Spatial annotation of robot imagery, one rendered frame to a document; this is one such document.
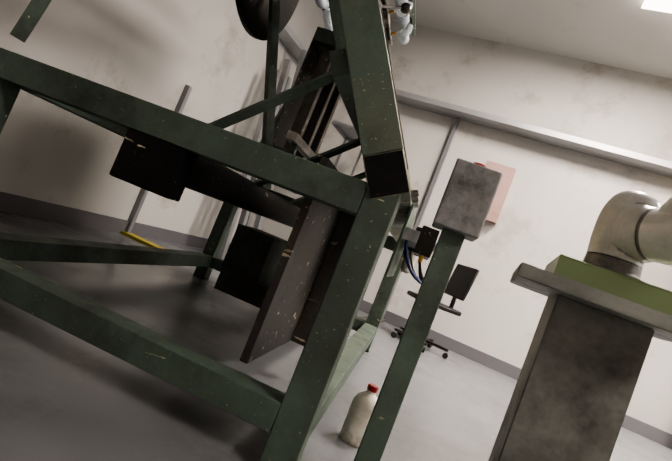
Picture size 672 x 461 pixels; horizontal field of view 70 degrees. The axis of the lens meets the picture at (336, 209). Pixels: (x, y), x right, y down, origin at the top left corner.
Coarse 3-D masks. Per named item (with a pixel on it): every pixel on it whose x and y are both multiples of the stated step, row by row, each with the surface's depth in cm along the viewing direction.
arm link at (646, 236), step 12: (648, 216) 133; (660, 216) 130; (636, 228) 135; (648, 228) 131; (660, 228) 128; (636, 240) 135; (648, 240) 131; (660, 240) 128; (648, 252) 132; (660, 252) 129
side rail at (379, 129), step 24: (360, 0) 134; (360, 24) 133; (360, 48) 132; (384, 48) 131; (360, 72) 131; (384, 72) 130; (360, 96) 130; (384, 96) 129; (360, 120) 129; (384, 120) 128; (384, 144) 127
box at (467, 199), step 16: (464, 160) 124; (464, 176) 123; (480, 176) 122; (496, 176) 122; (448, 192) 123; (464, 192) 122; (480, 192) 122; (448, 208) 122; (464, 208) 122; (480, 208) 121; (432, 224) 130; (448, 224) 122; (464, 224) 121; (480, 224) 121
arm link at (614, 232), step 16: (624, 192) 145; (640, 192) 143; (608, 208) 146; (624, 208) 141; (640, 208) 138; (608, 224) 143; (624, 224) 138; (592, 240) 147; (608, 240) 142; (624, 240) 138; (624, 256) 139; (640, 256) 136
